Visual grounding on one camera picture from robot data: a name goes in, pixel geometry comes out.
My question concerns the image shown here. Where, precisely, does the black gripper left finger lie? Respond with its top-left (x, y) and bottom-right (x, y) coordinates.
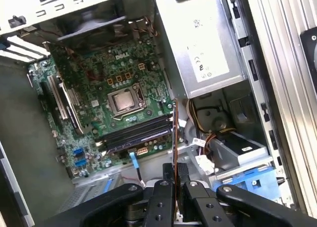
top-left (42, 163), bottom-right (175, 227)

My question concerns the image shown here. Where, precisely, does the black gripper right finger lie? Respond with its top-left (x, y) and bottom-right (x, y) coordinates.
top-left (177, 162), bottom-right (317, 227)

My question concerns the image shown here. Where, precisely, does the green RAM stick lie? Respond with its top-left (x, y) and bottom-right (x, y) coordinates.
top-left (171, 97), bottom-right (181, 222)

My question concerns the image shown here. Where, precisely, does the black RAM slot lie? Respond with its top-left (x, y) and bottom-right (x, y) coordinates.
top-left (104, 124), bottom-right (174, 146)
top-left (101, 114), bottom-right (174, 138)
top-left (103, 118), bottom-right (174, 142)

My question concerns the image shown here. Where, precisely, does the blue plastic drive latch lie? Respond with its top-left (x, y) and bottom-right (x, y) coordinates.
top-left (215, 162), bottom-right (283, 206)

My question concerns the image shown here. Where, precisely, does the grey metal drive cage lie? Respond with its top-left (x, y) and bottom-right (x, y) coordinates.
top-left (188, 88), bottom-right (285, 208)

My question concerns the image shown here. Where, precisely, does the silver CPU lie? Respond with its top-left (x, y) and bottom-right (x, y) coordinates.
top-left (111, 91), bottom-right (136, 113)

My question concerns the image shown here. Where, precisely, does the CPU socket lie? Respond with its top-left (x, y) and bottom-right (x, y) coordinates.
top-left (106, 83), bottom-right (145, 121)

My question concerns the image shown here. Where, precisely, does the black open PC case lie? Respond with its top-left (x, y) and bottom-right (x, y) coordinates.
top-left (0, 0), bottom-right (307, 227)

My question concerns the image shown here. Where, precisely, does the green Dell motherboard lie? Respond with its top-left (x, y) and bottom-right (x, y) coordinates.
top-left (27, 39), bottom-right (179, 181)

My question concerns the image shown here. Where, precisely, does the grey power supply unit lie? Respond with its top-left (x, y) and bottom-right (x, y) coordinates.
top-left (152, 0), bottom-right (248, 99)

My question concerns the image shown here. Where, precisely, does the black case fan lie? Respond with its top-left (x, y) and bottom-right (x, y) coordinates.
top-left (55, 10), bottom-right (129, 44)

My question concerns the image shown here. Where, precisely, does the blue SATA cable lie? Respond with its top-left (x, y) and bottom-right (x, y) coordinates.
top-left (128, 149), bottom-right (147, 188)

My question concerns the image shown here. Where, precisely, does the power supply wire bundle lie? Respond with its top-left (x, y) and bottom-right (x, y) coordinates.
top-left (185, 98), bottom-right (238, 148)

